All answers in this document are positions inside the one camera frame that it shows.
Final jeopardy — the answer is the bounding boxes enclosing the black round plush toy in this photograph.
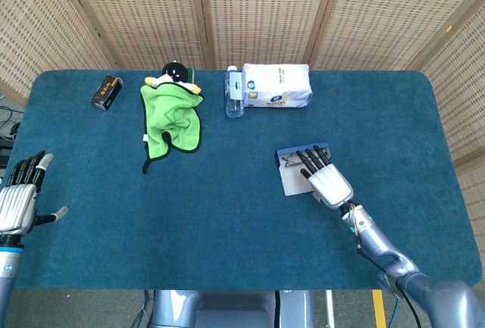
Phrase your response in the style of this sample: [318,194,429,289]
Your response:
[145,61,202,95]

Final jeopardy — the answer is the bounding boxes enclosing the white tissue pack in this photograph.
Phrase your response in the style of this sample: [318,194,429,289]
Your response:
[241,63,314,110]

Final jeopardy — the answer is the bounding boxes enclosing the blue glasses case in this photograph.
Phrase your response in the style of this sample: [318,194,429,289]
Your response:
[275,140,331,198]

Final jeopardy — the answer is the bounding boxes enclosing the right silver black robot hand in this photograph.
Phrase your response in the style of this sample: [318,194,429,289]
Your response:
[296,145,355,209]

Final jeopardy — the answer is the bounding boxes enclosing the grey-blue robot torso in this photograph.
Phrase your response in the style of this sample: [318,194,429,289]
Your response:
[151,289,315,328]

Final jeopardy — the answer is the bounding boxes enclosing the black floor cables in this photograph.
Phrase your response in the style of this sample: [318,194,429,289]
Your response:
[0,104,23,139]

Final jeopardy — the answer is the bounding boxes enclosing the woven bamboo screen panel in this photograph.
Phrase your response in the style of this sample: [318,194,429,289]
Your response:
[60,0,209,70]
[407,0,485,226]
[0,0,117,109]
[308,0,485,71]
[196,0,342,70]

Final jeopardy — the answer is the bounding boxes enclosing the clear plastic water bottle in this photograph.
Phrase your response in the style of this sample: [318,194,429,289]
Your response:
[224,65,246,119]

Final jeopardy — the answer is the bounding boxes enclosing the green microfibre cloth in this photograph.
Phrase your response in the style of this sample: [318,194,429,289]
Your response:
[139,81,205,174]

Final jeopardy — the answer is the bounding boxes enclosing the blue felt table cover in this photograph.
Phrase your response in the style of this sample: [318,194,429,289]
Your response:
[6,69,483,291]

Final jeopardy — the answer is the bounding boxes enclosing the black box with gold print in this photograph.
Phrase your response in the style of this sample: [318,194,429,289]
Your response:
[89,74,124,112]

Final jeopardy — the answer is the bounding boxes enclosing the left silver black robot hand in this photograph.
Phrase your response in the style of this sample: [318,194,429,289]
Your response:
[0,150,70,236]

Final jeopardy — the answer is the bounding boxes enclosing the grey cable bundle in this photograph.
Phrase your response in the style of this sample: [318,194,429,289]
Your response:
[130,289,156,328]

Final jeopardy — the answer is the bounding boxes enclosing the black device on floor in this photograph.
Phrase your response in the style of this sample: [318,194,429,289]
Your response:
[0,138,14,166]

